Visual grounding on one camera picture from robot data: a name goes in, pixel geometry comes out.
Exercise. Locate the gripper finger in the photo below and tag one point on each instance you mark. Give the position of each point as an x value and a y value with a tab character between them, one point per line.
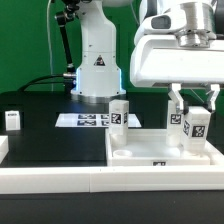
212	92
175	96

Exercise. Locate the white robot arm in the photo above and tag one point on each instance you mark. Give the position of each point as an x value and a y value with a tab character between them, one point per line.
178	44

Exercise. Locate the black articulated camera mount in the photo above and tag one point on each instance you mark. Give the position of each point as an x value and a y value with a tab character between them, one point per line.
62	18

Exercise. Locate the white left fence rail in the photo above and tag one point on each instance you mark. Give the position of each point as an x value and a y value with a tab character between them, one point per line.
4	148

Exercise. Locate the white right fence rail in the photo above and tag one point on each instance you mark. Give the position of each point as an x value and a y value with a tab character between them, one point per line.
215	156

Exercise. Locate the white fence rail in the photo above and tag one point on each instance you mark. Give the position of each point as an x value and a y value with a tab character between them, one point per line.
4	148
110	179
215	156

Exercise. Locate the white front fence rail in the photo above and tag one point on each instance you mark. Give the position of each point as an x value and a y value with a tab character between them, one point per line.
110	179

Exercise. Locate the white fiducial marker base sheet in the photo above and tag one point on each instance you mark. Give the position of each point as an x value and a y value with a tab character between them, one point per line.
91	120

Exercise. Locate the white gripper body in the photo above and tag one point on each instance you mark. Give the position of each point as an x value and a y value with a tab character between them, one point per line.
158	60

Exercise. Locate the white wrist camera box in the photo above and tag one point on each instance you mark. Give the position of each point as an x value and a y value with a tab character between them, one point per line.
163	24

